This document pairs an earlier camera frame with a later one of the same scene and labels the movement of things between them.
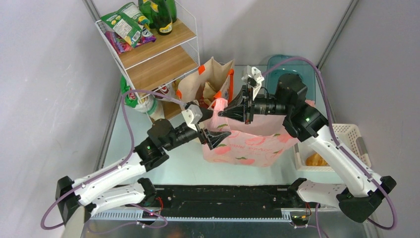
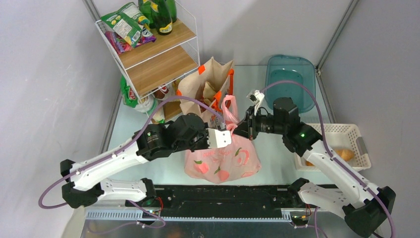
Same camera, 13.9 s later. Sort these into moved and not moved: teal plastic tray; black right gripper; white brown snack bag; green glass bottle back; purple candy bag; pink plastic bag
Moved: pink plastic bag; black right gripper
Not moved: green glass bottle back; purple candy bag; white brown snack bag; teal plastic tray
